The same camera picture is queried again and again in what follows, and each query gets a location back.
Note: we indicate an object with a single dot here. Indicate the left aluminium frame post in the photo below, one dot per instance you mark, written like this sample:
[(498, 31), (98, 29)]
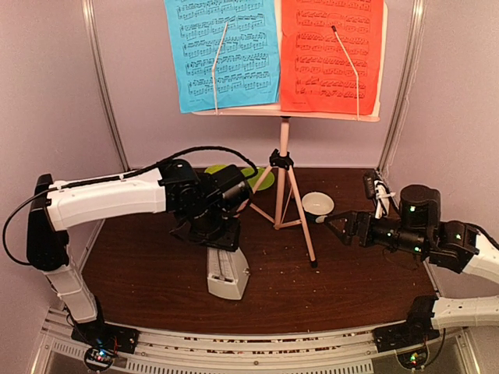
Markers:
[(90, 22)]

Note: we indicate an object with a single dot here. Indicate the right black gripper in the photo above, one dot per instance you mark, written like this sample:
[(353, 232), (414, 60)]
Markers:
[(353, 218)]

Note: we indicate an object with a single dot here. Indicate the aluminium frame post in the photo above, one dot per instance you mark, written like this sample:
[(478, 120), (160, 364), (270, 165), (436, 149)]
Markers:
[(90, 22), (409, 71)]

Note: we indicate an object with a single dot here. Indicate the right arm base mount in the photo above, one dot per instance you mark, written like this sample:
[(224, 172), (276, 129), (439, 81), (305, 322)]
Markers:
[(409, 342)]

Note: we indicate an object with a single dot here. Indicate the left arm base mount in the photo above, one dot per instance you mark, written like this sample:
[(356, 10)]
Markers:
[(104, 351)]

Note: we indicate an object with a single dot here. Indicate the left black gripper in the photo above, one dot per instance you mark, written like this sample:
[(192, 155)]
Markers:
[(228, 241)]

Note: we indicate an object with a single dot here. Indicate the white metronome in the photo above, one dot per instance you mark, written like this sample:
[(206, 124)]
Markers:
[(227, 273)]

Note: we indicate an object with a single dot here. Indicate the pink music stand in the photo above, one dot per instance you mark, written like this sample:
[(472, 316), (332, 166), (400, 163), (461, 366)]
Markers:
[(287, 187)]

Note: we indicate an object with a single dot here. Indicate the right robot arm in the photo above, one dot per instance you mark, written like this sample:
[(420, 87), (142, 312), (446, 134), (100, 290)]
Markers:
[(454, 245)]

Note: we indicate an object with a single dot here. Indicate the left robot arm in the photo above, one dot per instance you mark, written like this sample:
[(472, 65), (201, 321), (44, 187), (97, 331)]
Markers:
[(205, 207)]

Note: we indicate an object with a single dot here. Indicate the white and blue bowl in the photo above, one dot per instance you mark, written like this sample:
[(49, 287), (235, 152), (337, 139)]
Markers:
[(317, 206)]

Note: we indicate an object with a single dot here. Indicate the lime green bowl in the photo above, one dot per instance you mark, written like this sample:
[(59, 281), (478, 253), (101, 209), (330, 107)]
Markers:
[(215, 168)]

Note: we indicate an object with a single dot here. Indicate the blue sheet music paper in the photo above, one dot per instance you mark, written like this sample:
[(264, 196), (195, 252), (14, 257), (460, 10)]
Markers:
[(225, 53)]

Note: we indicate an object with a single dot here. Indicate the front aluminium rail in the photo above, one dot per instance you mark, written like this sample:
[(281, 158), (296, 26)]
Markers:
[(164, 351)]

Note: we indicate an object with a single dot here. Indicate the right aluminium frame post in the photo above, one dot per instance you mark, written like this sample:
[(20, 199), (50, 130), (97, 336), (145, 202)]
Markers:
[(409, 71)]

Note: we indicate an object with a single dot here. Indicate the red sheet music paper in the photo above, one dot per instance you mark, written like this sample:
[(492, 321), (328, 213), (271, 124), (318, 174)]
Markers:
[(331, 56)]

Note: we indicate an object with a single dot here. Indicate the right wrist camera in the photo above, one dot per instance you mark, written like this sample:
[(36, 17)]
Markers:
[(378, 192)]

